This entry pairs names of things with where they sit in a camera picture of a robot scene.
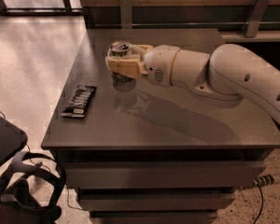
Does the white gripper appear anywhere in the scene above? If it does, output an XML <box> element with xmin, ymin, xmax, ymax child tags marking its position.
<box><xmin>105</xmin><ymin>45</ymin><xmax>180</xmax><ymax>87</ymax></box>

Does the white green 7up can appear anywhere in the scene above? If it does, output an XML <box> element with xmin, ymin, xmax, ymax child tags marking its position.
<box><xmin>107</xmin><ymin>41</ymin><xmax>136</xmax><ymax>92</ymax></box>

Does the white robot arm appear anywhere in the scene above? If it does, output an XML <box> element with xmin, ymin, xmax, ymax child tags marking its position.
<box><xmin>105</xmin><ymin>41</ymin><xmax>280</xmax><ymax>125</ymax></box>

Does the black white snack bar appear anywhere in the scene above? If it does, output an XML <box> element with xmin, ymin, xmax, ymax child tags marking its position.
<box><xmin>61</xmin><ymin>84</ymin><xmax>96</xmax><ymax>119</ymax></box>

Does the grey drawer cabinet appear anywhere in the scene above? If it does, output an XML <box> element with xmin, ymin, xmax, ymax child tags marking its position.
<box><xmin>42</xmin><ymin>29</ymin><xmax>280</xmax><ymax>224</ymax></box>

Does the black side table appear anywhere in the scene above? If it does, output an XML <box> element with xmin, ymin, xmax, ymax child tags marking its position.
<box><xmin>0</xmin><ymin>117</ymin><xmax>28</xmax><ymax>167</ymax></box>

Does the striped power strip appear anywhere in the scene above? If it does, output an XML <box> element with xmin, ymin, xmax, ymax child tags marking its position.
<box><xmin>241</xmin><ymin>175</ymin><xmax>275</xmax><ymax>189</ymax></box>

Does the black vr headset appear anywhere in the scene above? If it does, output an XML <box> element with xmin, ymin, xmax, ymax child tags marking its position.
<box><xmin>0</xmin><ymin>151</ymin><xmax>66</xmax><ymax>224</ymax></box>

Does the grey metal bracket left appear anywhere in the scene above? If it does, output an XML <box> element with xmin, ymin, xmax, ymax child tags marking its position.
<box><xmin>119</xmin><ymin>0</ymin><xmax>133</xmax><ymax>29</ymax></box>

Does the grey metal bracket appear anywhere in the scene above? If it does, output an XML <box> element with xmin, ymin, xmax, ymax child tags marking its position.
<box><xmin>119</xmin><ymin>0</ymin><xmax>133</xmax><ymax>29</ymax></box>
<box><xmin>244</xmin><ymin>0</ymin><xmax>270</xmax><ymax>38</ymax></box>

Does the grey metal bracket right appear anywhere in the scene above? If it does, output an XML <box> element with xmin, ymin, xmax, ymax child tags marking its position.
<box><xmin>244</xmin><ymin>0</ymin><xmax>270</xmax><ymax>38</ymax></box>

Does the black floor cable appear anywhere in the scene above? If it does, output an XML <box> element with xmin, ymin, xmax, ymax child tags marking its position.
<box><xmin>252</xmin><ymin>184</ymin><xmax>265</xmax><ymax>224</ymax></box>

